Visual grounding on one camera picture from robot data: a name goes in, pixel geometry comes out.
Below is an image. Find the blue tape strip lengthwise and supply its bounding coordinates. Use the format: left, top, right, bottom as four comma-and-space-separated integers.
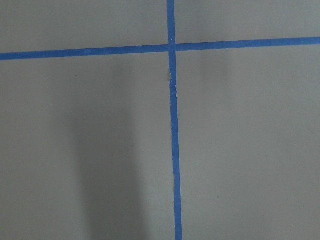
167, 0, 183, 240

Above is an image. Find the blue tape strip crosswise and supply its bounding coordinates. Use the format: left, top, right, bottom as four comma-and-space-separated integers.
0, 37, 320, 61

